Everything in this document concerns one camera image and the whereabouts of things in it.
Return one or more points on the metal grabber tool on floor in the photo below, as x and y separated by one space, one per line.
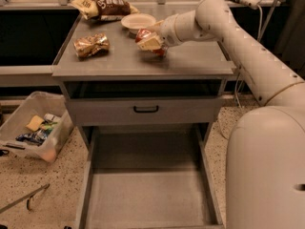
25 197

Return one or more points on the white bowl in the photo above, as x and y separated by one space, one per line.
136 21

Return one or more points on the open grey middle drawer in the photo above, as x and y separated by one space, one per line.
148 178

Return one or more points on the brown chip bag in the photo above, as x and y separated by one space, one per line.
104 10

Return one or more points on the closed grey top drawer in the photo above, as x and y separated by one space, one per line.
138 111

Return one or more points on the small can in bin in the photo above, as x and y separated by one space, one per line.
51 118

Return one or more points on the crushed gold can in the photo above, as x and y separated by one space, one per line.
91 45

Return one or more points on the blue snack bag in bin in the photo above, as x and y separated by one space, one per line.
36 138

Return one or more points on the crushed red coke can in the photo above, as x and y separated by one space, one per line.
162 51

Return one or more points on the yellow sponge in bin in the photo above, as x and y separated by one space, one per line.
35 123

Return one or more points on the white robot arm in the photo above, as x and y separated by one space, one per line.
265 163

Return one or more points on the grey drawer cabinet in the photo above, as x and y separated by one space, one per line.
192 70

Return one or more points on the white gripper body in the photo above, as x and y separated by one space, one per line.
169 32

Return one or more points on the clear plastic bin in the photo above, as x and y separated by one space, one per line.
37 103

